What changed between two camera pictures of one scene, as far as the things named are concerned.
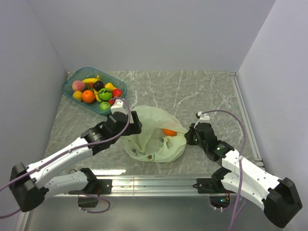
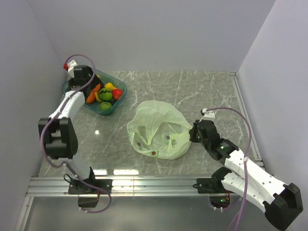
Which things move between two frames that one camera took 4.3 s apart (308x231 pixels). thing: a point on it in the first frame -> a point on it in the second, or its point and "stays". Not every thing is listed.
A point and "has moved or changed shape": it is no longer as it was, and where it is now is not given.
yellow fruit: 96,96 stays
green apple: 105,94 stays
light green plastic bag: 151,145 has moved or changed shape
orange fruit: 88,96 stays
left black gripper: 134,127 -> 96,81
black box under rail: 87,201 stays
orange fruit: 170,133 -> 96,89
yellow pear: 110,85 stays
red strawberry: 117,92 stays
